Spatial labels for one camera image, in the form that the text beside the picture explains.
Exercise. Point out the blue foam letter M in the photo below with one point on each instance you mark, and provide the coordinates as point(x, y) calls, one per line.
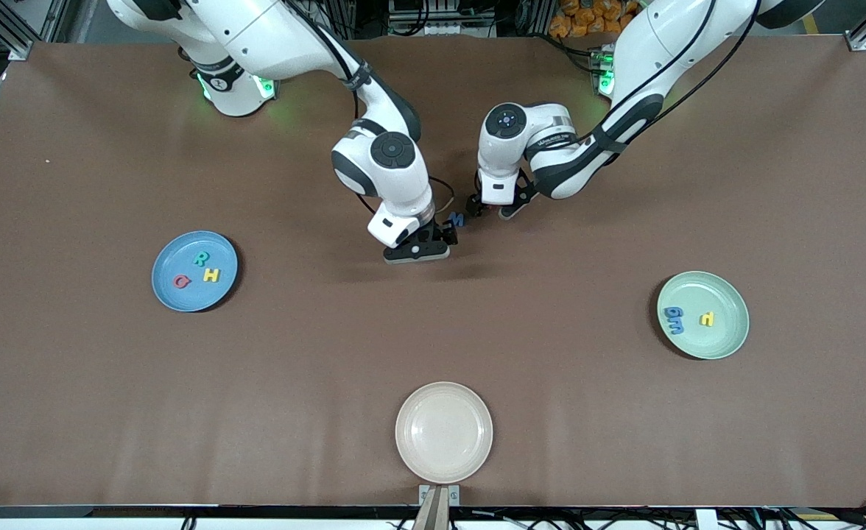
point(459, 219)

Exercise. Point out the yellow foam letter H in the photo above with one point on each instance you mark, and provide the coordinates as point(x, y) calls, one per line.
point(212, 276)

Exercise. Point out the teal foam letter R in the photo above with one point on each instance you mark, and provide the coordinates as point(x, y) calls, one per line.
point(196, 259)

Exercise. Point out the blue foam letter g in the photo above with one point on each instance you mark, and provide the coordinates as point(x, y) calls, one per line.
point(680, 313)

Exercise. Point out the blue foam letter E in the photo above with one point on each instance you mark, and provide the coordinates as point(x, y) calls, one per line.
point(676, 328)

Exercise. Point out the pink foam letter Q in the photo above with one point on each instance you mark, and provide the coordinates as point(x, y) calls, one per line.
point(175, 282)

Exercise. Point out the yellow foam letter n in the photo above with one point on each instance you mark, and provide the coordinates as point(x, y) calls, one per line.
point(705, 319)

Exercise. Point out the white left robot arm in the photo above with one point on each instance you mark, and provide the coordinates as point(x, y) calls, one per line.
point(661, 51)

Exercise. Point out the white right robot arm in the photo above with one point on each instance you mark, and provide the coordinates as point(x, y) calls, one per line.
point(271, 37)

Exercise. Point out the cream plate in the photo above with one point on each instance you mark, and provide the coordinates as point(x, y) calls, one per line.
point(444, 433)

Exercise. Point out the blue plate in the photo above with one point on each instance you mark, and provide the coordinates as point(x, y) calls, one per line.
point(175, 250)

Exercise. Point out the green plate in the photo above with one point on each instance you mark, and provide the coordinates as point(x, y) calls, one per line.
point(720, 342)

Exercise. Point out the black equipment rack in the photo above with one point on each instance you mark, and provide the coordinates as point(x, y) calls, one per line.
point(440, 22)

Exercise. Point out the orange snack packets pile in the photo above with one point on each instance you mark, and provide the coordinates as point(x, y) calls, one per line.
point(588, 18)

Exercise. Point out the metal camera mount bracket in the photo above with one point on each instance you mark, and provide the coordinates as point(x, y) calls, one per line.
point(439, 504)

